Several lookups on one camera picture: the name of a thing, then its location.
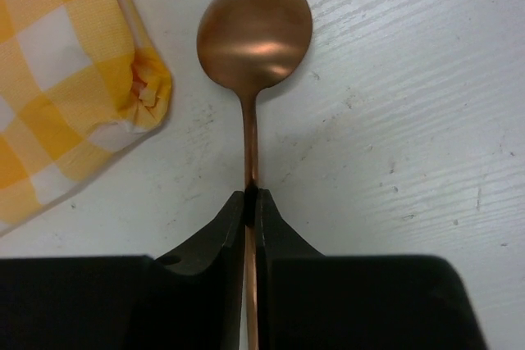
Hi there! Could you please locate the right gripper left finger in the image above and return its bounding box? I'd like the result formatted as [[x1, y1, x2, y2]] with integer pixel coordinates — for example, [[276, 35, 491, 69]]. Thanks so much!
[[1, 192, 244, 349]]

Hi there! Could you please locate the yellow white checkered napkin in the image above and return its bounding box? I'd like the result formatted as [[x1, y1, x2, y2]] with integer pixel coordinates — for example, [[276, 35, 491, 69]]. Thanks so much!
[[1, 0, 173, 231]]

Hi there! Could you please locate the copper coloured spoon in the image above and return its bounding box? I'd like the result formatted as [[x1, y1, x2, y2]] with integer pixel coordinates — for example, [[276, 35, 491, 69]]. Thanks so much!
[[196, 0, 313, 349]]

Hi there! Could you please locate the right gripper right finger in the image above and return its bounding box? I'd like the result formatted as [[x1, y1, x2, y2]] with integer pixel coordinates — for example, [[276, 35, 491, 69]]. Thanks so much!
[[254, 189, 486, 349]]

